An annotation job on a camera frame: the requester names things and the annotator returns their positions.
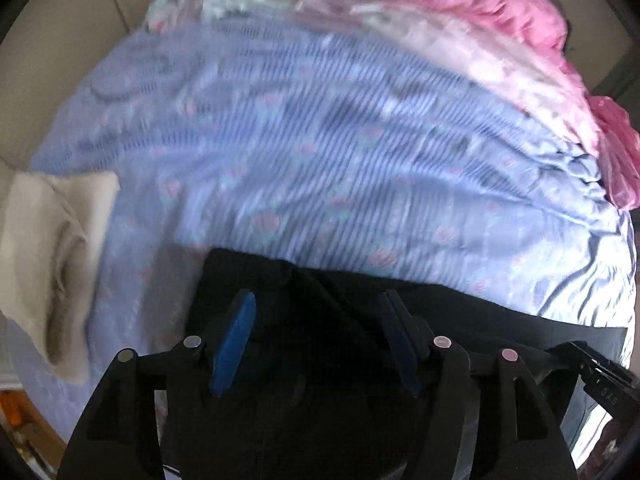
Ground black pants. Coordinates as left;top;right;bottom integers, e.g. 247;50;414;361
163;249;627;479

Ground blue patterned bed sheet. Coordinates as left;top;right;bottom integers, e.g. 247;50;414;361
9;14;636;438

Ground white folded cloth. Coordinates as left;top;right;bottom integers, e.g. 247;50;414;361
1;171;119;384

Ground pink blanket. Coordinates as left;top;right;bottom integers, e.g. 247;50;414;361
304;0;640;213

